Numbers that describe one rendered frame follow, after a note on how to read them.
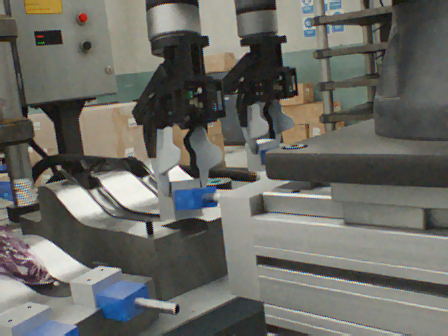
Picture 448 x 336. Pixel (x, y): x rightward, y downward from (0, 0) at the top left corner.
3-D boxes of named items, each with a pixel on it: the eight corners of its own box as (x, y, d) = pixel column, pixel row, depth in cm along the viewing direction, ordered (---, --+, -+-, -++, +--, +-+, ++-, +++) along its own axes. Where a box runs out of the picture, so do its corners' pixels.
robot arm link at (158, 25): (135, 17, 76) (182, 23, 82) (138, 49, 76) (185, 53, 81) (165, 0, 71) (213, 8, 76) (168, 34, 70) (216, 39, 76)
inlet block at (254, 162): (317, 169, 98) (315, 140, 97) (299, 175, 95) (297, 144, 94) (266, 165, 108) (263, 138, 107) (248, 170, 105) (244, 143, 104)
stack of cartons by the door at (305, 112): (346, 139, 753) (341, 79, 739) (336, 143, 728) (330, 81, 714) (293, 140, 805) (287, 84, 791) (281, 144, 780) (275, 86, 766)
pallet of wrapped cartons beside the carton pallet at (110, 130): (179, 193, 527) (166, 97, 511) (122, 216, 462) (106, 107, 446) (92, 191, 595) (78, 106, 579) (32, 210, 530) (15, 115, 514)
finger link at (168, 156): (169, 191, 69) (175, 120, 70) (144, 193, 73) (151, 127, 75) (188, 194, 71) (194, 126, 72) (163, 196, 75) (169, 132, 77)
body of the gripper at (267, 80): (271, 104, 95) (264, 34, 93) (238, 106, 101) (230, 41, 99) (300, 99, 100) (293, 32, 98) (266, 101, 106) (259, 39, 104)
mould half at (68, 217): (291, 246, 89) (283, 166, 87) (162, 303, 73) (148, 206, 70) (130, 212, 127) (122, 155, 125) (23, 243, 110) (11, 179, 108)
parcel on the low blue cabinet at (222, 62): (238, 70, 827) (236, 51, 822) (225, 71, 801) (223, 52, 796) (216, 72, 852) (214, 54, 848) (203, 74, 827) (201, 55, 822)
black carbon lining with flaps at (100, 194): (235, 211, 89) (228, 154, 87) (154, 239, 79) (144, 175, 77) (124, 193, 115) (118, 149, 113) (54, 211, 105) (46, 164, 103)
